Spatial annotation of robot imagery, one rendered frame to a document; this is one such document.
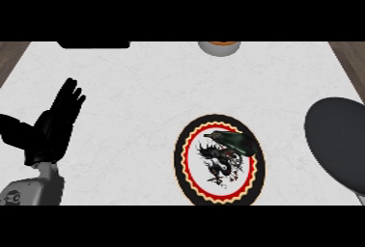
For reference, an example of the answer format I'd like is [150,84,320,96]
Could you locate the black red patterned plate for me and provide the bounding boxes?
[173,113,267,206]

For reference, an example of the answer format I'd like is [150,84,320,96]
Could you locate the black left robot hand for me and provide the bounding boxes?
[0,77,88,167]

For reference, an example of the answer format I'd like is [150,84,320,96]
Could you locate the grey bowl with orange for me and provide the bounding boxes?
[196,41,242,58]

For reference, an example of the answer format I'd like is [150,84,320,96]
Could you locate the dark grey pan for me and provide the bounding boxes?
[304,96,365,197]

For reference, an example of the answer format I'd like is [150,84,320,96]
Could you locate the black flat appliance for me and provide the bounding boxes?
[56,41,131,50]

